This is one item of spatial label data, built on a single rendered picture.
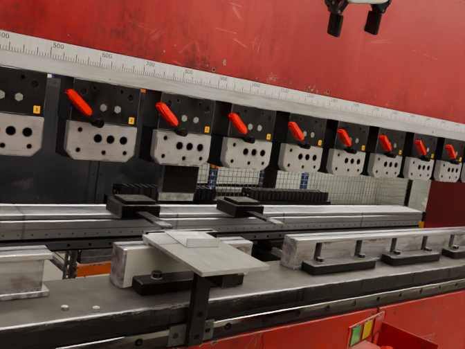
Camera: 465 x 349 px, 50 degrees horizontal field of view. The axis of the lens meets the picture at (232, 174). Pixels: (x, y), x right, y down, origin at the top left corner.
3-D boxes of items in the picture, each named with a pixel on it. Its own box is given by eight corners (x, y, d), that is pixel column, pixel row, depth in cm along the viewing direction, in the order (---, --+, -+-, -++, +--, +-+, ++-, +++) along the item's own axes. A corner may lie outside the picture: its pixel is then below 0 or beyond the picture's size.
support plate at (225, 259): (201, 277, 97) (202, 272, 97) (141, 238, 118) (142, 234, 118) (270, 270, 108) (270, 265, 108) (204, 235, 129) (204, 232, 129)
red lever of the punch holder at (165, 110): (164, 100, 107) (189, 133, 112) (155, 100, 110) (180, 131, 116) (158, 106, 106) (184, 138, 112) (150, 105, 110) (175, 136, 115)
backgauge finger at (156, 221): (145, 234, 124) (148, 215, 124) (105, 209, 145) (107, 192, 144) (186, 233, 131) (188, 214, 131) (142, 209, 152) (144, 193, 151)
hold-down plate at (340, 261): (313, 275, 147) (314, 266, 147) (299, 269, 151) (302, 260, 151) (375, 268, 165) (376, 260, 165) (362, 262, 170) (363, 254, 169)
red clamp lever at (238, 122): (236, 111, 119) (257, 140, 124) (227, 110, 122) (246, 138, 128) (232, 117, 119) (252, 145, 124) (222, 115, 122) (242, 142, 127)
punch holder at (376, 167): (371, 177, 161) (380, 127, 159) (351, 172, 168) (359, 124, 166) (398, 179, 170) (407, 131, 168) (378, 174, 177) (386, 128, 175)
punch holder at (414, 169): (407, 179, 174) (416, 132, 171) (386, 174, 180) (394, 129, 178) (430, 181, 183) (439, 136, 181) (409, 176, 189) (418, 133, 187)
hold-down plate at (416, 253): (392, 266, 171) (394, 257, 171) (380, 261, 176) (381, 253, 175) (439, 260, 190) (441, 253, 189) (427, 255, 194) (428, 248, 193)
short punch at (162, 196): (160, 201, 120) (165, 162, 119) (156, 199, 121) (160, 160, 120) (194, 201, 126) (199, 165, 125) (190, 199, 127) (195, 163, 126)
